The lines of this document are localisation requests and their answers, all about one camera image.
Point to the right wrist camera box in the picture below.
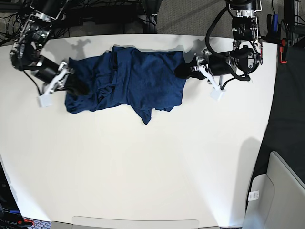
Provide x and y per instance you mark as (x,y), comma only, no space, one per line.
(45,100)

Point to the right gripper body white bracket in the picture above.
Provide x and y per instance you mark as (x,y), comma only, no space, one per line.
(59,80)

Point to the blue long-sleeve shirt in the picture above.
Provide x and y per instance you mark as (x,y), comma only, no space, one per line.
(128,76)

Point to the beige plastic bin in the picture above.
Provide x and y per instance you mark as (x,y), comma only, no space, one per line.
(276,199)

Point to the blue handled tool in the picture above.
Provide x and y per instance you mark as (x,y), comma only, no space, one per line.
(274,27)

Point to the black box with label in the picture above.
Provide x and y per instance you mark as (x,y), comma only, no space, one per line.
(10,217)

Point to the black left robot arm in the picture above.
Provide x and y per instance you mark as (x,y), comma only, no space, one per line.
(242,60)

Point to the black cloth side cover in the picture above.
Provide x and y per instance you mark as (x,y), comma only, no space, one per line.
(285,132)

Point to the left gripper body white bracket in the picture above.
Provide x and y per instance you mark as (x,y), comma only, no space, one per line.
(209,67)

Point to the red clamp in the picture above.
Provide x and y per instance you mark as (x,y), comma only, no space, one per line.
(283,50)

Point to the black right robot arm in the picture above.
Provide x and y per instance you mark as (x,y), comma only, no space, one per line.
(25,54)

